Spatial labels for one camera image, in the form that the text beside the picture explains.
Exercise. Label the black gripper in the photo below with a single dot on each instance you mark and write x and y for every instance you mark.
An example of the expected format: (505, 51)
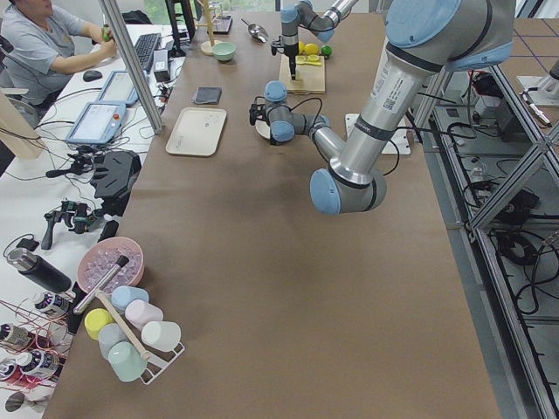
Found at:
(291, 51)

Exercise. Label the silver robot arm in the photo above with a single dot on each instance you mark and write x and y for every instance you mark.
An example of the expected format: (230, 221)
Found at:
(423, 37)
(302, 15)

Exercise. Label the cream rabbit tray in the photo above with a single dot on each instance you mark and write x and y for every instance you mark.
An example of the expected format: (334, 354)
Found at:
(197, 132)

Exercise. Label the bamboo cutting board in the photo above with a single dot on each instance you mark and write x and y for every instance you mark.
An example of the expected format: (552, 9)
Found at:
(314, 77)

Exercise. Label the green lime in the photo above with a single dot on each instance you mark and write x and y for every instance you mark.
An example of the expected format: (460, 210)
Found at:
(326, 51)

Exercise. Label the steel scoop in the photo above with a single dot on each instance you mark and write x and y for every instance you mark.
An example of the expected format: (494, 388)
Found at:
(256, 31)

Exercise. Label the mint green bowl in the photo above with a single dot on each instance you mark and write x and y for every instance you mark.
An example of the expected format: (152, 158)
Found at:
(224, 51)

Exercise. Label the cream round plate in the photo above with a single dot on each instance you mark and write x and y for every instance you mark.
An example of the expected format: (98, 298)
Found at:
(263, 129)

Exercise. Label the wooden cup tree stand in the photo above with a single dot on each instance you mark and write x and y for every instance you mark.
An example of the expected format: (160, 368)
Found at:
(207, 47)

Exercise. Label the folded grey cloth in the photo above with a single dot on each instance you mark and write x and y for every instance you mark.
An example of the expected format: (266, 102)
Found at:
(207, 95)

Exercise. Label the black monitor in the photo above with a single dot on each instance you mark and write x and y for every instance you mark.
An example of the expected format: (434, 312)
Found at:
(182, 26)

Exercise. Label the black keyboard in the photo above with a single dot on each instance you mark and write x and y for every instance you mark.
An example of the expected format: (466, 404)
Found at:
(145, 46)

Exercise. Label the blue teach pendant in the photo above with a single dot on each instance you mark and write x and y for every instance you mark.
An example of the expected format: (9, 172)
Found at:
(98, 123)
(119, 87)

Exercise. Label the black computer mouse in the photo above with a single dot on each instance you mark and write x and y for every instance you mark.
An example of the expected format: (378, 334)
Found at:
(91, 75)

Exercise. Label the black plastic cover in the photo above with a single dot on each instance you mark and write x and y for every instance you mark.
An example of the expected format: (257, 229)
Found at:
(114, 175)

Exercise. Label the seated person grey shirt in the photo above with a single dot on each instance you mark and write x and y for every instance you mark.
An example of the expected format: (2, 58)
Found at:
(50, 45)

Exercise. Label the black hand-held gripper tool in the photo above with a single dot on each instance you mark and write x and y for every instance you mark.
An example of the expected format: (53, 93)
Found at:
(75, 215)

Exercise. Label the pink ice bowl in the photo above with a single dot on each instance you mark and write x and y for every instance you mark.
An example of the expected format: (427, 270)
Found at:
(103, 256)

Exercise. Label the blue plastic cup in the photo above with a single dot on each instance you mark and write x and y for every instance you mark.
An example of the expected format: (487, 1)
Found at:
(123, 295)

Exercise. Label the pink plastic cup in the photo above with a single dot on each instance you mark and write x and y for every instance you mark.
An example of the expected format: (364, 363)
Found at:
(139, 313)

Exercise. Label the white plastic cup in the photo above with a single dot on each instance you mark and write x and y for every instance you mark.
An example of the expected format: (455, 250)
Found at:
(161, 335)

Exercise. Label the yellow plastic cup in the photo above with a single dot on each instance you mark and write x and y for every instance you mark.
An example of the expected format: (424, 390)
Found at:
(95, 320)

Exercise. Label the white cup rack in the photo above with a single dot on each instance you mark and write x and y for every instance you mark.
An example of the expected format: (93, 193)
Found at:
(158, 362)

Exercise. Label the black thermos bottle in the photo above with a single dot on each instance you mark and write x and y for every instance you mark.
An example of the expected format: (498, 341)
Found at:
(39, 271)

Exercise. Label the grey plastic cup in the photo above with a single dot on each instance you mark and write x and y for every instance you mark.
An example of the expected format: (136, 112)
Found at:
(110, 335)

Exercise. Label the mint plastic cup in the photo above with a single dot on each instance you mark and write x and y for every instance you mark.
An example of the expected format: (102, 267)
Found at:
(126, 361)

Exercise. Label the aluminium frame post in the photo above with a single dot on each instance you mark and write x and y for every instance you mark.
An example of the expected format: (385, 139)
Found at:
(111, 11)

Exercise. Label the steel ice tongs handle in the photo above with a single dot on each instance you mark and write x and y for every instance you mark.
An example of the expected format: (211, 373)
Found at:
(121, 262)

